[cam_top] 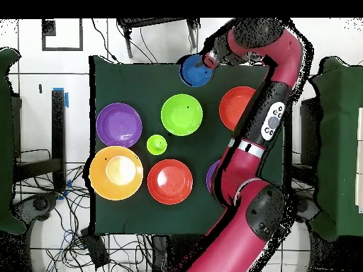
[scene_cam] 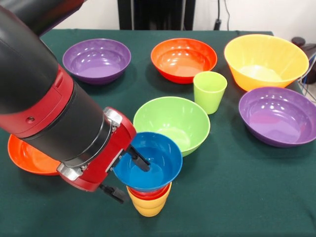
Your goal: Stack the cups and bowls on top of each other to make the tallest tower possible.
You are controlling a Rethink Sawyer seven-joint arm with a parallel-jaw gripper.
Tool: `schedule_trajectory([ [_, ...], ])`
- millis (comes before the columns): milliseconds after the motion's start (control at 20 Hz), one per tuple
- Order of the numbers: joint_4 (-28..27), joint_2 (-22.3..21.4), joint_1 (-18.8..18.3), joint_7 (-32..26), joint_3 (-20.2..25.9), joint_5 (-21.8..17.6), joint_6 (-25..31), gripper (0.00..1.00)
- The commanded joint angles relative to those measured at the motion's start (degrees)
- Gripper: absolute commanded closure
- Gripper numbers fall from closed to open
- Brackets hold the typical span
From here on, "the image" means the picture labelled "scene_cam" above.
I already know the black wall cable plug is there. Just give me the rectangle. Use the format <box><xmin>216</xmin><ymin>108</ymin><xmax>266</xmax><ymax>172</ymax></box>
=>
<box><xmin>213</xmin><ymin>0</ymin><xmax>230</xmax><ymax>32</ymax></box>

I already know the yellow plastic cup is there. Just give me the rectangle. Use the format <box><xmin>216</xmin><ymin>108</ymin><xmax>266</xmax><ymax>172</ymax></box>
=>
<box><xmin>126</xmin><ymin>182</ymin><xmax>172</xmax><ymax>218</ymax></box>

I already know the orange-red plastic bowl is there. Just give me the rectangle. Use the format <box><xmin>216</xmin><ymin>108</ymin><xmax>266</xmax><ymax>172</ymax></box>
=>
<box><xmin>7</xmin><ymin>134</ymin><xmax>62</xmax><ymax>176</ymax></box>
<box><xmin>151</xmin><ymin>38</ymin><xmax>218</xmax><ymax>84</ymax></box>

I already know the small blue plastic bowl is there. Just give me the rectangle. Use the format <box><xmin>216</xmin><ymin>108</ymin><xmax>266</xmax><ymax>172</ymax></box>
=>
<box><xmin>112</xmin><ymin>132</ymin><xmax>184</xmax><ymax>194</ymax></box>

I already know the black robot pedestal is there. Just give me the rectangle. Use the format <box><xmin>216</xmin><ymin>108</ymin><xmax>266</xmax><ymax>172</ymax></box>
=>
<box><xmin>117</xmin><ymin>0</ymin><xmax>196</xmax><ymax>31</ymax></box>

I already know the black chair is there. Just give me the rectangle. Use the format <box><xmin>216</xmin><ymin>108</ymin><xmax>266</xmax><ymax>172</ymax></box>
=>
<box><xmin>291</xmin><ymin>36</ymin><xmax>316</xmax><ymax>59</ymax></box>

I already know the red plastic cup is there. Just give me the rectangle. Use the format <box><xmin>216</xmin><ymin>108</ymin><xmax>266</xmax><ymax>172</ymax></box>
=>
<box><xmin>127</xmin><ymin>182</ymin><xmax>172</xmax><ymax>201</ymax></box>

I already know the large orange plastic bowl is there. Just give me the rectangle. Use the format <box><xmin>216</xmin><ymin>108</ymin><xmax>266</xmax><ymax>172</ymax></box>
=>
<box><xmin>224</xmin><ymin>34</ymin><xmax>310</xmax><ymax>92</ymax></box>

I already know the dark green tablecloth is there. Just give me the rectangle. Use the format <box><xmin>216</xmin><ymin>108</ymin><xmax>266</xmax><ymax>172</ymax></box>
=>
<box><xmin>0</xmin><ymin>29</ymin><xmax>316</xmax><ymax>237</ymax></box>

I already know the purple plastic bowl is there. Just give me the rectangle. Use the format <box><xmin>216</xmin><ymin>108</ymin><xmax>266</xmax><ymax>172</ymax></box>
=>
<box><xmin>62</xmin><ymin>38</ymin><xmax>131</xmax><ymax>86</ymax></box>
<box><xmin>238</xmin><ymin>86</ymin><xmax>316</xmax><ymax>148</ymax></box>

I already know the green plastic cup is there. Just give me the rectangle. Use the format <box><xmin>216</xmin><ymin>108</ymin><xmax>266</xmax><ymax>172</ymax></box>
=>
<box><xmin>193</xmin><ymin>71</ymin><xmax>228</xmax><ymax>115</ymax></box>

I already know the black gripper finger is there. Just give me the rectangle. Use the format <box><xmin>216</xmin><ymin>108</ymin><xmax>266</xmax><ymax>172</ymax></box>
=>
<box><xmin>128</xmin><ymin>145</ymin><xmax>152</xmax><ymax>173</ymax></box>
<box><xmin>99</xmin><ymin>184</ymin><xmax>125</xmax><ymax>204</ymax></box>

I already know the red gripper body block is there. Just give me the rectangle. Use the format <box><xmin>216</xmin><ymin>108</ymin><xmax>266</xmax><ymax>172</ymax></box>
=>
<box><xmin>60</xmin><ymin>108</ymin><xmax>137</xmax><ymax>193</ymax></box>

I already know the green plastic bowl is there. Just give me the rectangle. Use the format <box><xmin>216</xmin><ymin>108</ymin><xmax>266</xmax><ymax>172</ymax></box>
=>
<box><xmin>133</xmin><ymin>96</ymin><xmax>211</xmax><ymax>158</ymax></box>

